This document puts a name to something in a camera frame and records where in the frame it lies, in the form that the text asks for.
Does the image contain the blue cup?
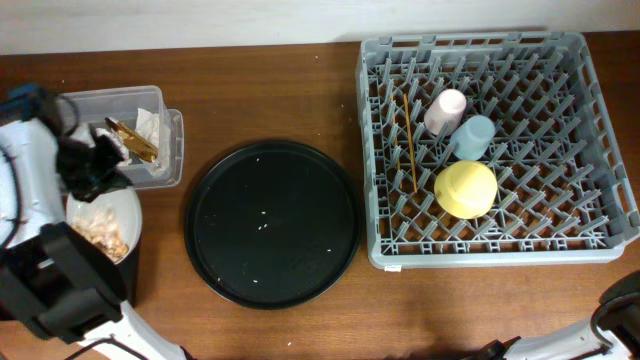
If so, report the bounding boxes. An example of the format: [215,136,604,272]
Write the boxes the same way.
[450,115,495,160]

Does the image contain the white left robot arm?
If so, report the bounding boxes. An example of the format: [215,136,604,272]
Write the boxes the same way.
[1,84,190,359]

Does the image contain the pink cup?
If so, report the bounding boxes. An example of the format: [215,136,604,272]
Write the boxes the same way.
[424,89,467,136]

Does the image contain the wooden chopstick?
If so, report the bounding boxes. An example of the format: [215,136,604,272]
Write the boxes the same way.
[390,95,402,175]
[403,93,418,193]

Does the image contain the clear plastic bin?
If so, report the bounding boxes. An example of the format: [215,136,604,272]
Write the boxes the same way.
[57,85,184,190]

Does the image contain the black rectangular tray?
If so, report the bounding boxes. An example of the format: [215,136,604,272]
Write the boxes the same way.
[117,244,140,307]

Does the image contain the grey plate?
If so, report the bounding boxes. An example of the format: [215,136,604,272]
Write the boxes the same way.
[66,188,143,259]

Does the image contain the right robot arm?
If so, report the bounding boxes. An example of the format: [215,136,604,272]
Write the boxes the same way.
[471,271,639,360]

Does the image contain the round black tray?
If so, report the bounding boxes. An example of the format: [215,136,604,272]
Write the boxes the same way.
[184,140,362,310]

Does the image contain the grey dishwasher rack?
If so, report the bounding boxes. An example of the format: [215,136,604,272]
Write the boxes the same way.
[356,32,639,271]

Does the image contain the yellow bowl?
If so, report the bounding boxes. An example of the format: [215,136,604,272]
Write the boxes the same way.
[434,160,498,219]

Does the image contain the white tissue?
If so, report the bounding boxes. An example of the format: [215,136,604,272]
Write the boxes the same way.
[69,107,169,179]

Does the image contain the peanut shells and rice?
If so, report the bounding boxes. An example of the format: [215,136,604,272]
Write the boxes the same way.
[71,208,129,263]

